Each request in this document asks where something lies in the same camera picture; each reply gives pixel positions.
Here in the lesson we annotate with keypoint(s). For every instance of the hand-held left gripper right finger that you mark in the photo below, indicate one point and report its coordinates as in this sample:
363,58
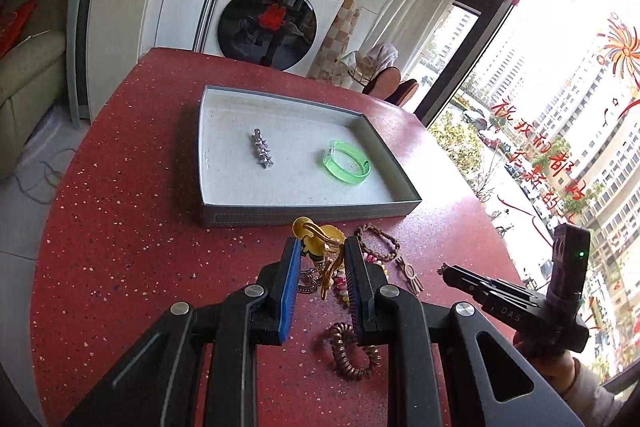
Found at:
353,292

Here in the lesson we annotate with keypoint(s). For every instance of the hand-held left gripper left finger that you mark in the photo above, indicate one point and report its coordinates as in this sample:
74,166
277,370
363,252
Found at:
291,287

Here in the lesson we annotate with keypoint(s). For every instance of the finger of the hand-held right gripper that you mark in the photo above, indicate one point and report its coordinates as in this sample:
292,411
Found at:
490,283
480,294

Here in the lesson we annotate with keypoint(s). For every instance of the grey jewelry tray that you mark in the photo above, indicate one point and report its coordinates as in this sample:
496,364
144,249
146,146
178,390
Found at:
295,167

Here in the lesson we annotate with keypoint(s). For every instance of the person's right hand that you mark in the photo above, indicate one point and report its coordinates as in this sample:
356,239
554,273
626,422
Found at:
547,369

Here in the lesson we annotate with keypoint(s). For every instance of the silver spiky charm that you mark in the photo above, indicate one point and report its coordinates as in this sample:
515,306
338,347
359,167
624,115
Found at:
262,149

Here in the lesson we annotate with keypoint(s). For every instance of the red window lettering decal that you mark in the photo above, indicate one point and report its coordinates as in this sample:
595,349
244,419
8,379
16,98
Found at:
545,152

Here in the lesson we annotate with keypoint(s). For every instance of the brown chair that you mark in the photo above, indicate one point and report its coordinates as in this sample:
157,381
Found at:
382,84
407,93

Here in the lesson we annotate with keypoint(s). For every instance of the white cloth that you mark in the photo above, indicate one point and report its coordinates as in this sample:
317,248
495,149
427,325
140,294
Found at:
384,54

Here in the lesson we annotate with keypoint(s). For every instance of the firework window decal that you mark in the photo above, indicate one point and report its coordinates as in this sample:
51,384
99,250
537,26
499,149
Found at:
622,47

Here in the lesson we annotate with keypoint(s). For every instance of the mop with red hook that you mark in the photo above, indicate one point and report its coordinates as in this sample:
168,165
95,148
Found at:
210,7

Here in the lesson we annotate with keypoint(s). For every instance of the cream sofa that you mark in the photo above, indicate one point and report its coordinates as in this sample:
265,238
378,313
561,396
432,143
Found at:
25,97

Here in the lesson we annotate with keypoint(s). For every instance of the red cushion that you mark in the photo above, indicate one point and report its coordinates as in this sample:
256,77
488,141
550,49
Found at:
15,24

